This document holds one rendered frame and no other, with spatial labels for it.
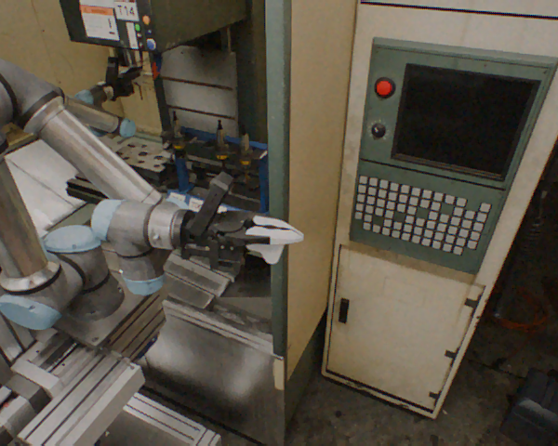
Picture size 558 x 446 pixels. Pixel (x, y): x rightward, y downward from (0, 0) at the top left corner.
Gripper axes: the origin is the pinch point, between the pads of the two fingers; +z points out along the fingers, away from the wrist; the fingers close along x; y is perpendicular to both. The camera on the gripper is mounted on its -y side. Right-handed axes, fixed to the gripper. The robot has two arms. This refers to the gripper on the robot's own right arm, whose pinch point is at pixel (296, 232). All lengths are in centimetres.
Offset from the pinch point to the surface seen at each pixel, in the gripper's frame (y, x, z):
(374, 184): 20, -71, 15
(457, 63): -19, -62, 30
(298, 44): -24.7, -35.0, -6.5
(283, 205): 12.1, -32.9, -8.2
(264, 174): 34, -102, -29
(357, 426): 149, -76, 24
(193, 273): 75, -82, -56
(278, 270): 34, -36, -9
